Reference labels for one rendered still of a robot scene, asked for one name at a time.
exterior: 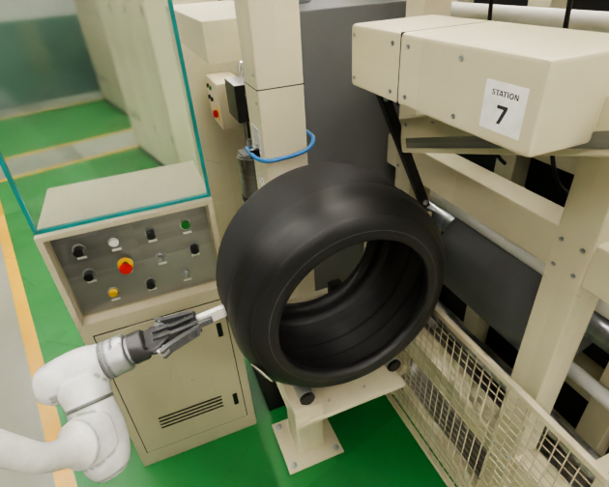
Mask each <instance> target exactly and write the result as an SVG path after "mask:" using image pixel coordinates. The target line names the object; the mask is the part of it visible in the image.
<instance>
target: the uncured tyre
mask: <svg viewBox="0 0 609 487"><path fill-rule="evenodd" d="M364 242H367V244H366V248H365V251H364V253H363V256H362V259H361V261H360V262H359V264H358V265H357V266H356V268H355V269H354V271H353V272H352V273H351V274H350V275H349V276H348V277H347V278H346V279H345V280H344V281H343V282H342V283H341V284H340V285H339V286H337V287H336V288H335V289H333V290H332V291H330V292H329V293H328V294H326V295H324V296H322V297H320V298H317V299H314V300H311V301H305V302H298V303H287V302H288V300H289V298H290V296H291V295H292V293H293V292H294V290H295V289H296V287H297V286H298V285H299V284H300V282H301V281H302V280H303V279H304V278H305V277H306V276H307V275H308V274H309V273H310V272H311V271H312V270H313V269H314V268H315V267H317V266H318V265H319V264H320V263H322V262H323V261H324V260H326V259H327V258H329V257H330V256H332V255H334V254H336V253H337V252H338V251H340V250H342V249H344V248H347V247H349V246H352V245H355V244H360V243H364ZM445 268H446V250H445V244H444V240H443V237H442V235H441V232H440V230H439V228H438V226H437V225H436V223H435V222H434V220H433V219H432V217H431V215H430V214H429V213H428V211H427V210H426V209H425V208H424V207H423V206H422V205H421V204H420V203H418V202H417V201H416V200H414V199H413V198H411V197H410V196H408V195H407V194H406V193H404V192H403V191H401V190H400V189H399V188H397V187H396V186H394V185H392V184H391V183H390V182H388V181H387V180H385V179H384V178H383V177H381V176H380V175H378V174H377V173H375V172H373V171H371V170H369V169H366V168H364V167H361V166H358V165H354V164H348V163H341V162H319V163H313V164H309V165H305V166H301V167H298V168H295V169H293V170H290V171H288V172H285V173H283V174H281V175H279V176H277V177H276V178H274V179H272V180H271V181H269V182H268V183H266V184H265V185H263V186H262V187H260V188H259V189H258V190H257V191H255V192H254V193H253V194H252V195H251V196H250V197H249V198H248V199H247V201H246V202H245V203H244V204H243V206H242V207H241V208H240V209H239V210H238V211H237V212H236V214H235V215H234V216H233V218H232V220H231V221H230V223H229V225H228V227H227V229H226V231H225V233H224V235H223V238H222V240H221V243H220V246H219V250H218V255H217V269H216V281H217V292H218V295H219V298H220V301H221V304H223V306H224V308H225V310H226V313H227V316H226V318H227V320H228V323H229V326H230V328H231V330H232V333H233V336H234V338H235V341H236V343H237V345H238V347H239V349H240V351H241V352H242V354H243V355H244V357H245V358H246V359H247V360H248V361H249V362H250V363H251V364H253V365H254V366H255V367H257V368H258V369H260V370H261V371H262V372H263V373H264V374H265V375H266V376H267V377H269V378H270V379H272V380H274V381H276V382H279V383H282V384H286V385H290V386H298V387H332V386H337V385H341V384H345V383H348V382H351V381H354V380H357V379H358V378H360V377H363V376H365V375H367V374H369V373H371V372H373V371H375V370H376V369H378V368H380V367H381V366H383V365H384V364H386V363H387V362H389V361H390V360H391V359H393V358H394V357H396V356H397V355H398V354H399V353H400V352H402V351H403V350H404V349H405V348H406V347H407V346H408V345H409V344H410V343H411V342H412V341H413V340H414V339H415V337H416V336H417V335H418V334H419V333H420V331H421V330H422V328H423V327H424V326H425V324H426V323H427V321H428V320H429V318H430V316H431V314H432V313H433V311H434V309H435V307H436V304H437V302H438V299H439V298H440V294H441V291H442V287H443V281H444V275H445Z"/></svg>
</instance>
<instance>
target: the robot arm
mask: <svg viewBox="0 0 609 487"><path fill-rule="evenodd" d="M225 316H227V313H226V310H225V308H224V306H223V304H221V305H219V306H217V307H214V308H212V309H208V310H205V311H203V312H200V313H198V314H196V313H195V311H192V310H189V311H185V312H181V313H177V314H173V315H169V316H165V317H156V318H155V321H156V322H155V324H154V325H153V326H152V327H149V328H148V329H146V330H141V329H138V330H136V331H133V332H131V333H129V334H127V335H126V336H124V335H123V334H118V335H116V336H113V337H111V338H109V339H106V340H104V341H101V342H100V343H97V344H94V345H87V346H83V347H79V348H76V349H74V350H71V351H69V352H67V353H65V354H63V355H62V356H60V357H58V358H55V359H53V360H51V361H50V362H48V363H47V364H45V365H43V366H42V367H41V368H39V369H38V370H37V371H36V373H35V374H34V376H33V380H32V389H33V394H34V396H35V398H36V400H37V401H38V402H39V403H41V404H44V405H48V406H57V405H61V407H62V408H63V410H64V411H65V414H66V415H67V420H68V422H67V423H66V424H65V425H64V426H63V427H62V428H61V430H60V432H59V434H58V436H57V440H56V441H53V442H48V443H45V442H39V441H35V440H32V439H29V438H26V437H23V436H20V435H18V434H15V433H12V432H9V431H6V430H3V429H1V428H0V468H2V469H6V470H11V471H16V472H21V473H53V472H57V471H61V470H63V469H66V468H69V469H71V470H73V471H83V473H84V474H85V476H87V477H88V478H90V479H91V480H93V481H95V482H105V481H108V480H110V479H112V478H113V477H115V476H117V475H118V474H119V473H121V472H122V471H123V470H124V469H125V467H126V466H127V464H128V461H129V460H130V458H131V441H130V436H129V431H128V428H127V424H126V422H125V419H124V416H123V413H122V411H121V408H120V406H119V405H118V403H117V401H116V399H115V397H114V395H113V391H112V386H111V379H113V378H116V377H118V376H120V375H122V374H124V373H127V372H129V371H131V370H133V369H134V368H135V364H139V363H141V362H143V361H146V360H148V359H150V358H151V357H152V355H157V354H160V355H162V357H163V358H168V357H169V356H170V355H171V354H172V353H173V352H175V351H176V350H178V349H180V348H181V347H183V346H184V345H186V344H187V343H189V342H190V341H191V340H193V339H194V338H196V337H198V336H199V335H200V332H202V330H203V329H202V328H203V327H206V326H208V325H210V324H211V323H213V322H214V321H216V320H218V319H221V318H223V317H225ZM111 395H112V396H111ZM108 396H109V397H108ZM106 397H107V398H106ZM104 398H105V399H104ZM100 400H101V401H100ZM98 401H99V402H98ZM96 402H97V403H96ZM91 404H92V405H91ZM89 405H90V406H89ZM87 406H88V407H87ZM82 408H83V409H82ZM80 409H81V410H80Z"/></svg>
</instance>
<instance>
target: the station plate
mask: <svg viewBox="0 0 609 487"><path fill-rule="evenodd" d="M529 93H530V89H528V88H524V87H520V86H516V85H513V84H509V83H505V82H502V81H498V80H494V79H490V78H487V80H486V86H485V92H484V98H483V103H482V109H481V114H480V120H479V125H480V126H481V127H484V128H486V129H491V130H493V131H496V132H498V133H500V134H502V135H505V136H508V137H510V138H513V139H515V140H518V139H519V135H520V130H521V127H522V122H523V118H524V114H525V109H526V105H527V100H528V96H529Z"/></svg>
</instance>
